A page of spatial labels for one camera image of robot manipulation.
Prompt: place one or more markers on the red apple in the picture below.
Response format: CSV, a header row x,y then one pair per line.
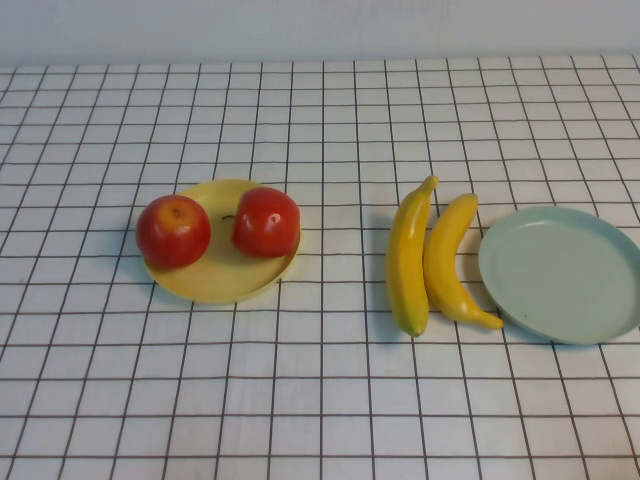
x,y
267,225
172,235

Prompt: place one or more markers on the long straight yellow banana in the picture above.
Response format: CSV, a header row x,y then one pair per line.
x,y
407,260

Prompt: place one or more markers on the curved yellow banana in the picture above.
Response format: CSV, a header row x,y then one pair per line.
x,y
446,265

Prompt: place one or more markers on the yellow plastic plate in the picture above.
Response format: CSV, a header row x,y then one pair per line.
x,y
225,275

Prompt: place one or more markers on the pale green plastic plate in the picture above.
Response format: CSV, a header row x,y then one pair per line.
x,y
560,280

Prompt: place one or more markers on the white grid-pattern tablecloth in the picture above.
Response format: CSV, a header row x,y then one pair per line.
x,y
320,410

